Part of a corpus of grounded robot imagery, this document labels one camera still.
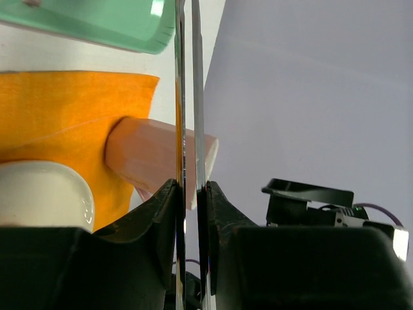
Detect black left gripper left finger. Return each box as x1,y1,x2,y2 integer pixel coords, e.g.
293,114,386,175
1,180,177,309

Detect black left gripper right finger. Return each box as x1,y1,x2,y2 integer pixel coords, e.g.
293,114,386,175
206,181,412,309

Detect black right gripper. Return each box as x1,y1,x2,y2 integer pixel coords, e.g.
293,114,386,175
261,178,369,227

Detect metal serving tongs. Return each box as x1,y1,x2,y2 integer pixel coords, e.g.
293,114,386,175
174,1,212,309

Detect pink and white mug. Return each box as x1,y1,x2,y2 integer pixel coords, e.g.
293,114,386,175
105,117,219,210

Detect white and blue plate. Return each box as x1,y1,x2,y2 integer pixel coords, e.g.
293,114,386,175
1,160,95,233

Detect orange placemat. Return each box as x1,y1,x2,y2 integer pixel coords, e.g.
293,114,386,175
1,71,159,229

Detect green floral tray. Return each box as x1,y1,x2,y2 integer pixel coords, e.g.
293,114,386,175
1,0,175,54

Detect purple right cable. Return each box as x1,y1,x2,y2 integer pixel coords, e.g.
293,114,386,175
353,202,404,229

